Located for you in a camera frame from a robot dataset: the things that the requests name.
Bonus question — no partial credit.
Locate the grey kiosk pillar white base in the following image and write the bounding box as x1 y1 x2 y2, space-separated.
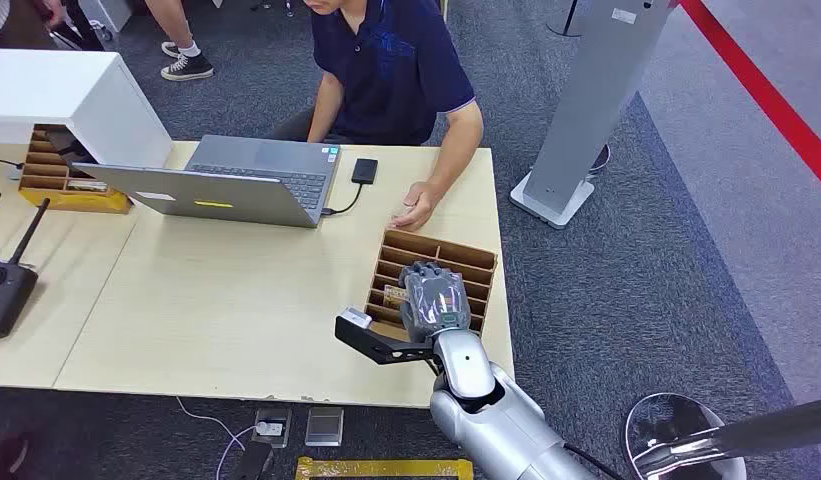
509 0 676 231

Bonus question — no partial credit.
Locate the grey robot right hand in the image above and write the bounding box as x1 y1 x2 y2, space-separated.
397 260 473 344

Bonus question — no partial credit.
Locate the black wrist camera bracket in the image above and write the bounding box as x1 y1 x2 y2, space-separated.
334 315 444 367

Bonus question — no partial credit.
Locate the wooden card holder yellow base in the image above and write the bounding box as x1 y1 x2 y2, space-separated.
17 123 133 215

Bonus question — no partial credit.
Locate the white background cabinet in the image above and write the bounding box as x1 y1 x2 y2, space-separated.
78 0 134 34

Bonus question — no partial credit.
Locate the floor socket with white plug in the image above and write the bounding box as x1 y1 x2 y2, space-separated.
252 407 294 450

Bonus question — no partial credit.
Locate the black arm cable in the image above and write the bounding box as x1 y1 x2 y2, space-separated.
562 442 627 480

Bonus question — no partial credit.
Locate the white box cabinet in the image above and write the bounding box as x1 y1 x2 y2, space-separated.
0 48 175 170

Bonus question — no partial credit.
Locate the black stanchion base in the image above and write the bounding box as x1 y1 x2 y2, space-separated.
545 0 593 38

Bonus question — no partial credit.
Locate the person's left hand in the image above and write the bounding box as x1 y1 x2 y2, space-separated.
386 181 444 233

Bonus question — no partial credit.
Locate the grey laptop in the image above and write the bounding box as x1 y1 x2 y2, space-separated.
72 134 342 230

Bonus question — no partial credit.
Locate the white floor cable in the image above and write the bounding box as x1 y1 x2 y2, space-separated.
174 396 259 480

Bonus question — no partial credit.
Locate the yellow taped floor frame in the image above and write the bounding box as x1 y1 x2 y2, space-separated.
294 456 475 480

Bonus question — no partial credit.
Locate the grey floor plate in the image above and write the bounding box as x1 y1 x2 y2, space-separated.
304 406 345 448

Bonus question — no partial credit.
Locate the wooden slotted card holder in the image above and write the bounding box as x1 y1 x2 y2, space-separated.
364 229 499 342

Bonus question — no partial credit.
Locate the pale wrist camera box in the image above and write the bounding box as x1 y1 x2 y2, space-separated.
341 307 374 331

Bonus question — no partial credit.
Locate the black external drive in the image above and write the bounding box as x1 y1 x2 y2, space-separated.
350 157 379 186

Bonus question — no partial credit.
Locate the person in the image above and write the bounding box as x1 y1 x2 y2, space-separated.
272 0 485 233
0 0 107 52
143 0 215 83

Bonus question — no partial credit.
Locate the black floor device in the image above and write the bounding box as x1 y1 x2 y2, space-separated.
231 440 273 480

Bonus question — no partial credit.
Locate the black drive cable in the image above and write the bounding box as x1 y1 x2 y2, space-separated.
321 182 365 217

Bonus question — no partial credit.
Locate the black router with antennas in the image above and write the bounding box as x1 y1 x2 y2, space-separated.
0 192 52 340

